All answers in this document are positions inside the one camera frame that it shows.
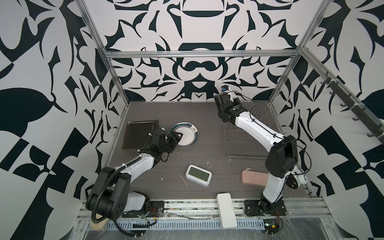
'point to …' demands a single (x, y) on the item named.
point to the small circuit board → (271, 225)
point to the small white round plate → (190, 133)
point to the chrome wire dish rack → (240, 144)
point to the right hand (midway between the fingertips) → (238, 99)
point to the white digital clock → (198, 175)
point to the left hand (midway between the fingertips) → (182, 134)
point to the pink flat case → (253, 177)
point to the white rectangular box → (227, 216)
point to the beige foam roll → (100, 226)
